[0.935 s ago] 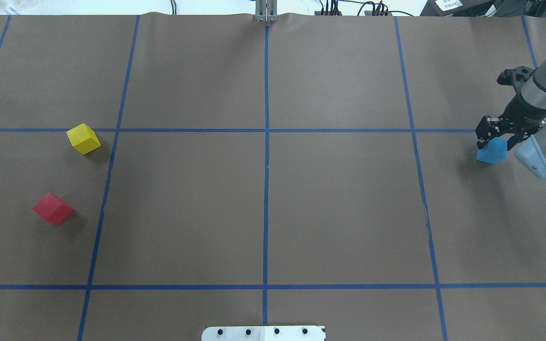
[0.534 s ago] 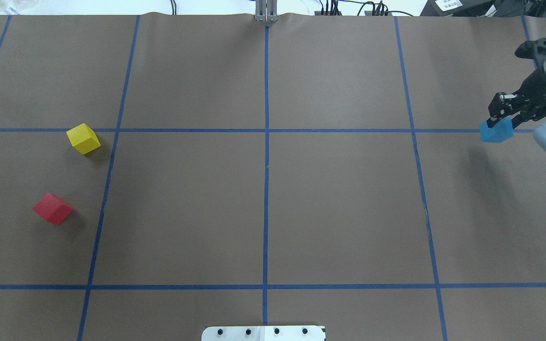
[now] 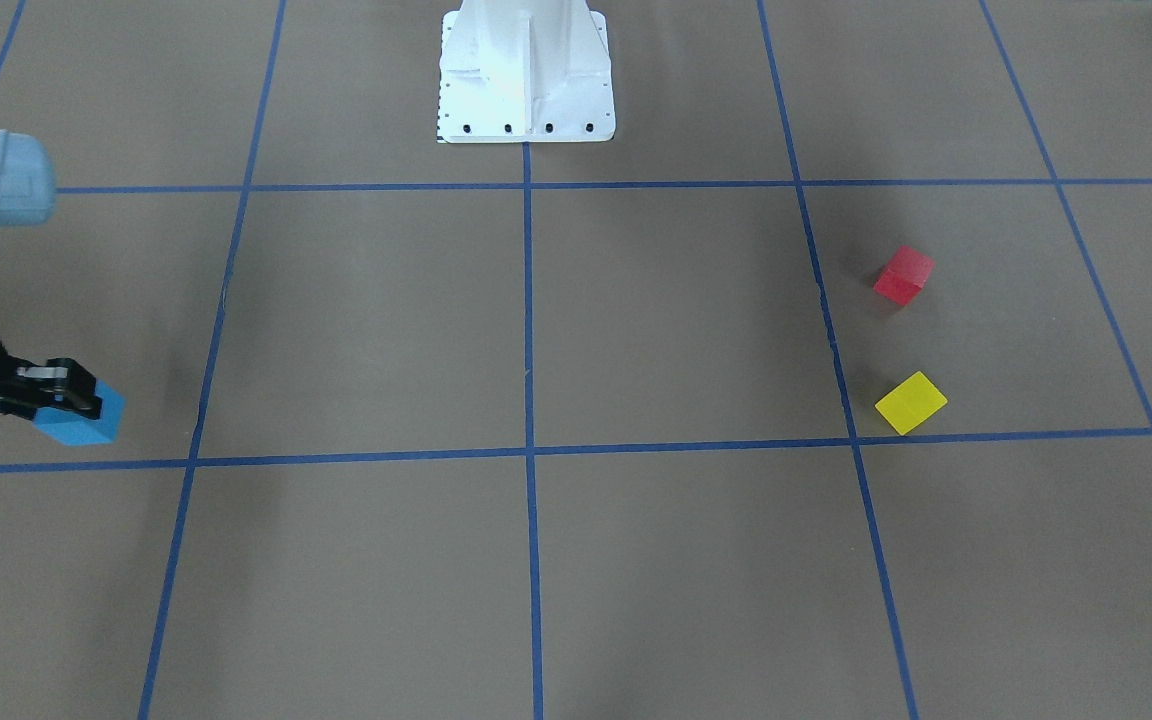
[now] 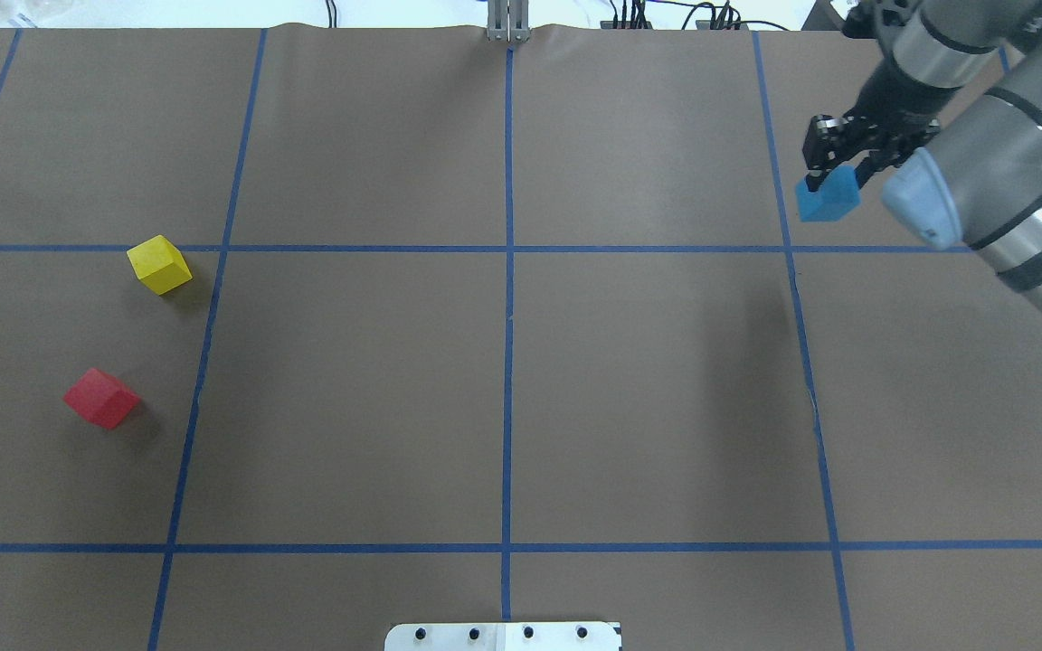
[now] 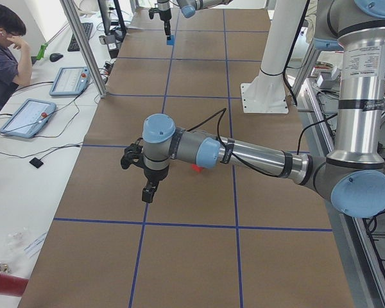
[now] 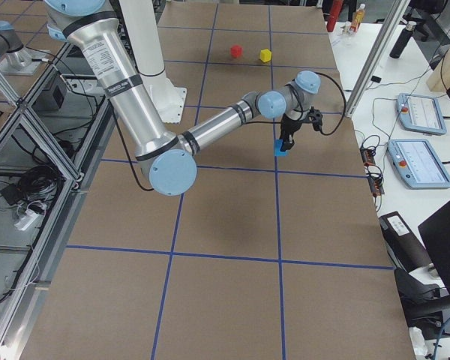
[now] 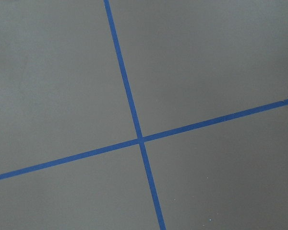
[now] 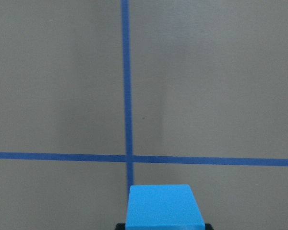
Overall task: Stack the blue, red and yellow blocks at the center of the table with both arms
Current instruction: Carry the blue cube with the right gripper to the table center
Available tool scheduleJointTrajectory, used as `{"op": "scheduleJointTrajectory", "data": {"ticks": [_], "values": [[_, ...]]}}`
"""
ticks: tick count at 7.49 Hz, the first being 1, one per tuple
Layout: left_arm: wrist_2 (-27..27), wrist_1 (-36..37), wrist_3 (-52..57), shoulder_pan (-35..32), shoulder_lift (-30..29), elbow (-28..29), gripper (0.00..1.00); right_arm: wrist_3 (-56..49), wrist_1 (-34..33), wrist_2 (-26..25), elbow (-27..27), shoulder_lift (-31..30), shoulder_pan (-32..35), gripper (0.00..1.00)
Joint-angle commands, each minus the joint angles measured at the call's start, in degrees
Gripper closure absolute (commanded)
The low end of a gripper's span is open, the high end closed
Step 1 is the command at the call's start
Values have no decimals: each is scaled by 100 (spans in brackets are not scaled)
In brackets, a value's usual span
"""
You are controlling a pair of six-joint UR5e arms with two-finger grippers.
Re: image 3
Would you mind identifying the yellow foam block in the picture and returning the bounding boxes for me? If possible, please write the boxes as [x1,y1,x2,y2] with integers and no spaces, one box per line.
[876,372,948,435]

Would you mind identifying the red foam block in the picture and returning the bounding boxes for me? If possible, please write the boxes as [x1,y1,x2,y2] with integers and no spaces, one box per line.
[873,245,935,306]

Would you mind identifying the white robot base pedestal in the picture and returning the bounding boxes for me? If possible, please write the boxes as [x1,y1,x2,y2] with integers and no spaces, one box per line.
[435,1,617,143]

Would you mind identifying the blue foam block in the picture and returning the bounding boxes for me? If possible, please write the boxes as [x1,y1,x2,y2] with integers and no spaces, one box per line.
[32,381,126,447]

